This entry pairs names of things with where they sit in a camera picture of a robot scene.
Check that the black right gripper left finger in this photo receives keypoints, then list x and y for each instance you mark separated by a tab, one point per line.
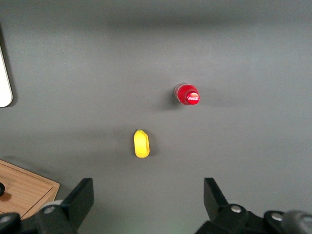
78	202

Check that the yellow lemon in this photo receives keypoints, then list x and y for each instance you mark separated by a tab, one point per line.
141	145

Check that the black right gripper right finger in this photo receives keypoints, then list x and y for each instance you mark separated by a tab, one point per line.
218	207

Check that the red cola bottle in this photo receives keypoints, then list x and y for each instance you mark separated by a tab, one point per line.
186	93

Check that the wooden drawer cabinet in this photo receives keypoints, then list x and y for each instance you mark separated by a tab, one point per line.
24	190

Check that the cream plastic tray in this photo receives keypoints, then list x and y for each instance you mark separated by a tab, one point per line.
3	90

